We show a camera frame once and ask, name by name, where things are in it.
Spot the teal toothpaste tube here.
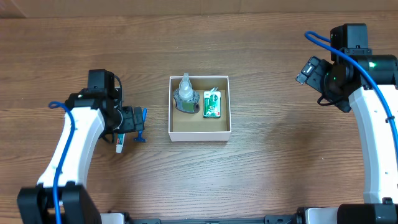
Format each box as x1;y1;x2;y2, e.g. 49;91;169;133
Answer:
116;134;125;154

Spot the clear pump soap bottle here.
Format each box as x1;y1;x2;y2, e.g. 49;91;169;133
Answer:
174;73;200;114

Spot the green soap pack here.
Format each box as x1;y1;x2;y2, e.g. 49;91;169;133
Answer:
203;87;221;118

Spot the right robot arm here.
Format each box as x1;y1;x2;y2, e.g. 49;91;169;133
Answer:
291;55;397;223

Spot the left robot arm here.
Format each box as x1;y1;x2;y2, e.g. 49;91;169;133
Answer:
17;88;147;223

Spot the blue disposable razor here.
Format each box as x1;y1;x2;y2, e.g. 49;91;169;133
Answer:
134;108;147;142

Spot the white cardboard box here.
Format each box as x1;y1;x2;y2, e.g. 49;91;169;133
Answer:
168;75;232;142

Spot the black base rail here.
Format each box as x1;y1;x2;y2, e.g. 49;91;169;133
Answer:
100;212;305;224

